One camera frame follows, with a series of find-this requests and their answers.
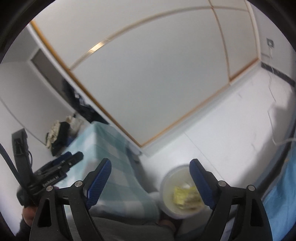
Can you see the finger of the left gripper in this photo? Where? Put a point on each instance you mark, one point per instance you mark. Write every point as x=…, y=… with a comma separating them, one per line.
x=72, y=161
x=61, y=158

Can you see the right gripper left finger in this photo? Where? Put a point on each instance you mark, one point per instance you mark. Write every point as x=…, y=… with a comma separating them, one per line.
x=50, y=221

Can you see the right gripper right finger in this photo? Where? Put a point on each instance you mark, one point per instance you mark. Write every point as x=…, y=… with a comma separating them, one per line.
x=250, y=222

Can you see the yellow snack wrapper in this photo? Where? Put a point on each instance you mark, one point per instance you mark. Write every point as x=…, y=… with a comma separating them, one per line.
x=187, y=198

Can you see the white trash bin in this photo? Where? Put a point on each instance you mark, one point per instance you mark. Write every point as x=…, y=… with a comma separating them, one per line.
x=180, y=177

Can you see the left hand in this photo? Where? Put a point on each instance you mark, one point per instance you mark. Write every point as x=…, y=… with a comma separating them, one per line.
x=28, y=214

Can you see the pile of clothes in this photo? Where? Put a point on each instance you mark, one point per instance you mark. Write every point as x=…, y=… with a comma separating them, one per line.
x=62, y=134

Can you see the teal checkered tablecloth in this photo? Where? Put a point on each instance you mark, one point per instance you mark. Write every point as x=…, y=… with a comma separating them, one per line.
x=123, y=198

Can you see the black backpack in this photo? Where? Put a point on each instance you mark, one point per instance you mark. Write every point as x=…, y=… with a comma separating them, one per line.
x=79, y=104

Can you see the white cabinet doors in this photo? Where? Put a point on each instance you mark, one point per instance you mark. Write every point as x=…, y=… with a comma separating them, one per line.
x=149, y=66

